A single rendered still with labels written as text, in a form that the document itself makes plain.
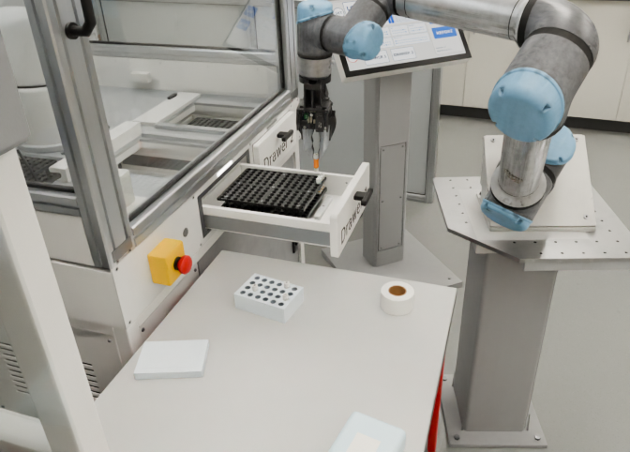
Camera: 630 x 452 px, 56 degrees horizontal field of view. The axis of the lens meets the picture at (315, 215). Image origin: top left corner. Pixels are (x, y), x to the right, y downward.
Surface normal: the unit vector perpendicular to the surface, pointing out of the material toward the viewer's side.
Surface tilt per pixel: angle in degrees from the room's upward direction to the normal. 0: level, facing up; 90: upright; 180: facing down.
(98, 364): 90
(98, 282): 90
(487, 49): 90
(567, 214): 42
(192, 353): 0
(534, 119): 117
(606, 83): 90
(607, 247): 0
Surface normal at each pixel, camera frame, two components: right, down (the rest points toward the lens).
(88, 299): -0.32, 0.48
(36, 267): 0.95, 0.13
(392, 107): 0.38, 0.45
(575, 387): -0.04, -0.87
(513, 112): -0.58, 0.74
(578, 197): -0.07, -0.31
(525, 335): -0.04, 0.50
